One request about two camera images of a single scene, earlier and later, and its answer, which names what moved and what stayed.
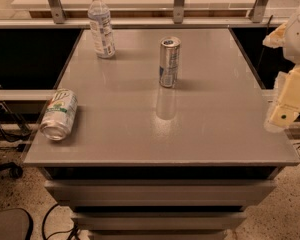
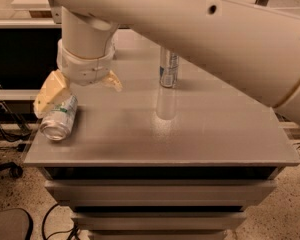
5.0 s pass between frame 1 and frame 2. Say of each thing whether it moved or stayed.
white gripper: moved
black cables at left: stayed
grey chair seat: stayed
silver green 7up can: stayed
